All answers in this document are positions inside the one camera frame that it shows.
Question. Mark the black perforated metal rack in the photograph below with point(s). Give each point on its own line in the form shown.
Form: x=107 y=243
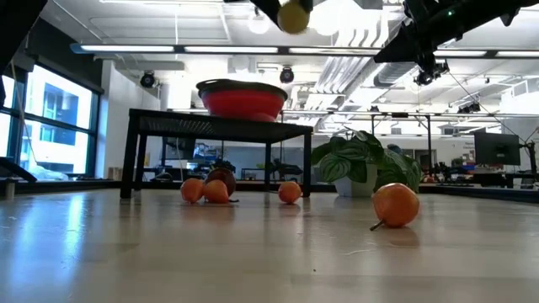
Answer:
x=189 y=126

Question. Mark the white round ceiling lamp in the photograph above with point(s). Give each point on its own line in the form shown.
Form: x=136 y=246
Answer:
x=257 y=25

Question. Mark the green plant white pot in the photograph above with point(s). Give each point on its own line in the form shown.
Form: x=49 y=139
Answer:
x=337 y=166

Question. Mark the black metal gantry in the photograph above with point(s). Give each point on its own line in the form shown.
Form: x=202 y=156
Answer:
x=400 y=114

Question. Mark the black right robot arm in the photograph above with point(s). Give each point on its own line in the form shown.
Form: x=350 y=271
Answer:
x=497 y=8

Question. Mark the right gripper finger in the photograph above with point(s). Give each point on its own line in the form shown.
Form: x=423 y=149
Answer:
x=402 y=48

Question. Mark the black ceiling spotlight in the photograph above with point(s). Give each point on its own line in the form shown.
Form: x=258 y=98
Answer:
x=147 y=79
x=441 y=69
x=286 y=75
x=469 y=108

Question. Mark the long linear ceiling light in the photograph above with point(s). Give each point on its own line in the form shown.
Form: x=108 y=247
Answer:
x=231 y=49

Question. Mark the red collapsible colander grey rim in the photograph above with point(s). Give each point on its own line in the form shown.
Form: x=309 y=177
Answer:
x=242 y=105

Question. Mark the large window black frame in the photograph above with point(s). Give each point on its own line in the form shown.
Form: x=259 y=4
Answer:
x=59 y=139

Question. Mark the small wooden crate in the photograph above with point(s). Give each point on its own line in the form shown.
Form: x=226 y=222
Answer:
x=115 y=173

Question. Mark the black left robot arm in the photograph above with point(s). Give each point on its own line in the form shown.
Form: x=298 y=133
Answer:
x=17 y=21

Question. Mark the dark red apple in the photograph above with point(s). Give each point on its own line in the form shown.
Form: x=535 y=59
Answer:
x=225 y=174

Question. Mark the silver round ventilation duct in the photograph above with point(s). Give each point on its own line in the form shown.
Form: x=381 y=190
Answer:
x=391 y=75

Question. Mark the black computer monitor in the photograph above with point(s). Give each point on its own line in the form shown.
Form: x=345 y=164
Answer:
x=497 y=148

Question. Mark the yellow lemon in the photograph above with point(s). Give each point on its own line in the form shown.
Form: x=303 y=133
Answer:
x=292 y=17

